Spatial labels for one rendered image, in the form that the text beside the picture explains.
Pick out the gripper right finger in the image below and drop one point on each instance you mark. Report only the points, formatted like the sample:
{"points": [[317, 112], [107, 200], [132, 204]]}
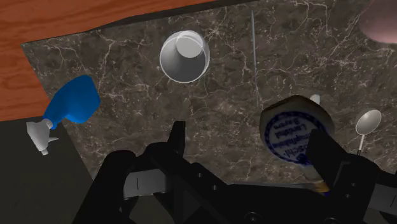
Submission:
{"points": [[338, 173]]}

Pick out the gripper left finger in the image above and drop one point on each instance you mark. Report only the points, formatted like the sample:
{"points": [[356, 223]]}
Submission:
{"points": [[161, 173]]}

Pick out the silver spoon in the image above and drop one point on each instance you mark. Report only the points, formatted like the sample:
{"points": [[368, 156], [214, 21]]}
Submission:
{"points": [[367, 122]]}

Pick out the small white object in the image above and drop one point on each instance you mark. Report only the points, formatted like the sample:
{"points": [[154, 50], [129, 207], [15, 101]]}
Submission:
{"points": [[315, 98]]}

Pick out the blue spray bottle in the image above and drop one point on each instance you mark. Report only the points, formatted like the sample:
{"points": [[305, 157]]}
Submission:
{"points": [[69, 104]]}

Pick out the pink round bowl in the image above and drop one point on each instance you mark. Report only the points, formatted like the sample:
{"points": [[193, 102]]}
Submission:
{"points": [[380, 20]]}

